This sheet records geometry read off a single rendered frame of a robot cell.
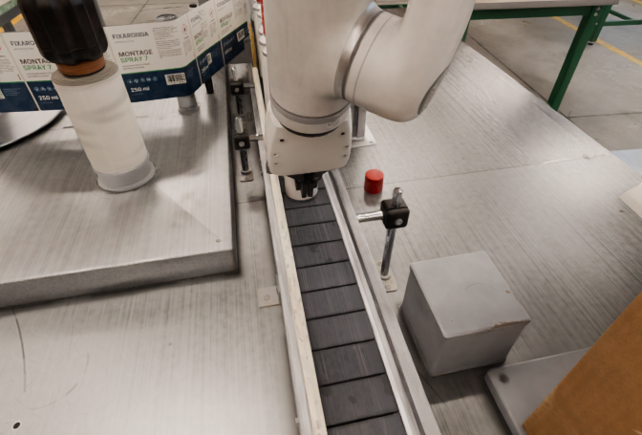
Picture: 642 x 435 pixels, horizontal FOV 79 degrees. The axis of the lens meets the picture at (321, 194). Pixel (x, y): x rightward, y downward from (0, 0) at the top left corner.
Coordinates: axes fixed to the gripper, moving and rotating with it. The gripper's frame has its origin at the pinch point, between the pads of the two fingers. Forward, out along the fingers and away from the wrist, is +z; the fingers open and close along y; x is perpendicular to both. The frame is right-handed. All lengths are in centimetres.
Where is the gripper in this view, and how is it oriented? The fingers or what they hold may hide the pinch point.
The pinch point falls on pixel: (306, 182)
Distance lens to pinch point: 55.1
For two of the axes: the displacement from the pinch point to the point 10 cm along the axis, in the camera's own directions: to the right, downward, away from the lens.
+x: 1.8, 8.6, -4.7
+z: -0.6, 4.9, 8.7
